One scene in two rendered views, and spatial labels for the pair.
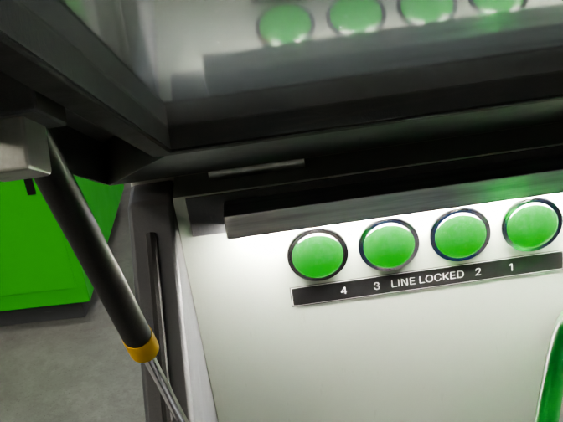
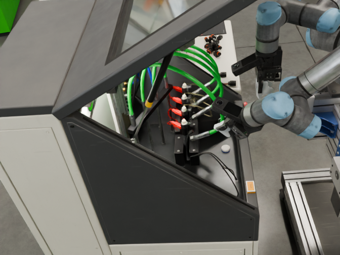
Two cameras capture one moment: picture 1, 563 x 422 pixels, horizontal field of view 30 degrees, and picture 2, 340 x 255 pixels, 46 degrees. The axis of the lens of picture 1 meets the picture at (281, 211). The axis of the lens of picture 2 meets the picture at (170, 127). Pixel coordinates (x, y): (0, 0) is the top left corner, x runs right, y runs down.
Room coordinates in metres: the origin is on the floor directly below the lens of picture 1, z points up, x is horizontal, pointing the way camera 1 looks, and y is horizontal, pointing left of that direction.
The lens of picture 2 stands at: (0.40, 0.98, 2.15)
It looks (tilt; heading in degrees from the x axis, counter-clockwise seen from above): 42 degrees down; 276
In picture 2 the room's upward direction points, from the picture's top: 8 degrees counter-clockwise
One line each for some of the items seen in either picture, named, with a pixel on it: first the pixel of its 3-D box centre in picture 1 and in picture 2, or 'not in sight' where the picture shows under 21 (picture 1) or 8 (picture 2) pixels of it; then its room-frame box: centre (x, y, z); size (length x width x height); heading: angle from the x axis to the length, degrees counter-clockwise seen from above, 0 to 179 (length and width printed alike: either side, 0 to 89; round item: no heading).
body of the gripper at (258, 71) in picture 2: not in sight; (267, 63); (0.16, -0.21, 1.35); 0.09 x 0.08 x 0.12; 179
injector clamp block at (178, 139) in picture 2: not in sight; (187, 137); (0.47, -0.34, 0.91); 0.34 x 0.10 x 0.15; 89
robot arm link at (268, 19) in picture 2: not in sight; (268, 21); (0.17, -0.21, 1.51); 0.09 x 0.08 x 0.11; 50
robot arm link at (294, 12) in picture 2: not in sight; (288, 10); (0.09, -0.28, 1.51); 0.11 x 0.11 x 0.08; 50
